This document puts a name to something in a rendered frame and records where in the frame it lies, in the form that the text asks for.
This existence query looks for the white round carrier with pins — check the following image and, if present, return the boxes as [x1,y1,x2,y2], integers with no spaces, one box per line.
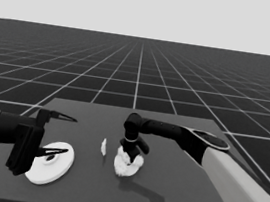
[111,146,146,181]

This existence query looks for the small thin white T-shaped piece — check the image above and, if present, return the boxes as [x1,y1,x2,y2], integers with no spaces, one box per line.
[99,138,108,157]

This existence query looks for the large thick white disc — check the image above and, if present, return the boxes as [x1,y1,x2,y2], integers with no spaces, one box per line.
[22,137,77,191]

